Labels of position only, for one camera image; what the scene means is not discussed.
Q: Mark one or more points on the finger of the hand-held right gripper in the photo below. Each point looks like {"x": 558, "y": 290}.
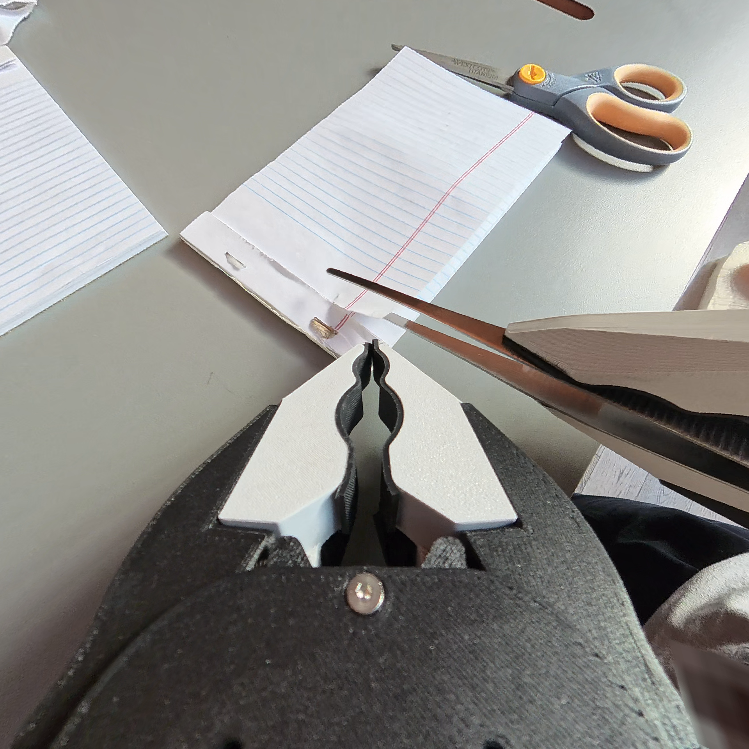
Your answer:
{"x": 643, "y": 357}

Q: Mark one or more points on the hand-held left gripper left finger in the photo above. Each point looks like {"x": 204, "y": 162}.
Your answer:
{"x": 286, "y": 468}

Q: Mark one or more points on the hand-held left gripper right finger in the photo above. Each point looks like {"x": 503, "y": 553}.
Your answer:
{"x": 450, "y": 468}

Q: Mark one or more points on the white lined notepad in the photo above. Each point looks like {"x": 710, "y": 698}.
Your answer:
{"x": 58, "y": 205}
{"x": 202, "y": 234}

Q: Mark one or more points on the person's black pants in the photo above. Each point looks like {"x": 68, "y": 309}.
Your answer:
{"x": 673, "y": 544}

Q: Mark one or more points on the grey orange scissors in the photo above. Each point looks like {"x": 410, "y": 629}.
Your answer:
{"x": 562, "y": 96}

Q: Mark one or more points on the folded white paper scrap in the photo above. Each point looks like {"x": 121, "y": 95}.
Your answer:
{"x": 14, "y": 20}

